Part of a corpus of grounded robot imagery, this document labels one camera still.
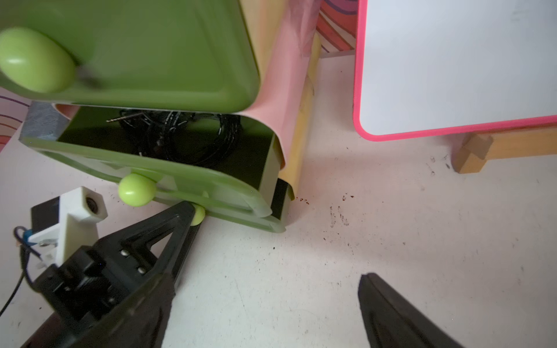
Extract grey felt eraser block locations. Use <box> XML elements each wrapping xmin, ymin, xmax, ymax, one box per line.
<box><xmin>20</xmin><ymin>101</ymin><xmax>70</xmax><ymax>141</ymax></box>

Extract green top drawer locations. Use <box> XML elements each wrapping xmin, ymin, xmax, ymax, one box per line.
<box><xmin>1</xmin><ymin>1</ymin><xmax>261</xmax><ymax>113</ymax></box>

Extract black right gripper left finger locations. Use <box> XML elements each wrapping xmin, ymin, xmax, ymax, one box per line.
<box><xmin>65</xmin><ymin>272</ymin><xmax>176</xmax><ymax>347</ymax></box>

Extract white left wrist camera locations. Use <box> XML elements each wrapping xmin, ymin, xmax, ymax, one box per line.
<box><xmin>28</xmin><ymin>186</ymin><xmax>107</xmax><ymax>267</ymax></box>

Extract black earphones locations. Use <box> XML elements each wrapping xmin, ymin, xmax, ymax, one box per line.
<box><xmin>107</xmin><ymin>109</ymin><xmax>243</xmax><ymax>168</ymax></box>

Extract pink framed whiteboard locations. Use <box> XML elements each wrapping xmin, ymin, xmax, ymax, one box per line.
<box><xmin>353</xmin><ymin>1</ymin><xmax>556</xmax><ymax>142</ymax></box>

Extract wooden whiteboard easel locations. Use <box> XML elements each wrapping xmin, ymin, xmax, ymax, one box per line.
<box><xmin>452</xmin><ymin>124</ymin><xmax>556</xmax><ymax>174</ymax></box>

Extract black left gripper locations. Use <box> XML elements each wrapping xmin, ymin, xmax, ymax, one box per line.
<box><xmin>24</xmin><ymin>202</ymin><xmax>202</xmax><ymax>347</ymax></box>

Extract yellow pink drawer cabinet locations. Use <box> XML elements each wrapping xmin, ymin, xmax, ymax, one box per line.
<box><xmin>240</xmin><ymin>1</ymin><xmax>321</xmax><ymax>193</ymax></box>

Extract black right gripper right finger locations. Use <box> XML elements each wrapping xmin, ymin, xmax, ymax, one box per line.
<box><xmin>358</xmin><ymin>273</ymin><xmax>461</xmax><ymax>348</ymax></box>

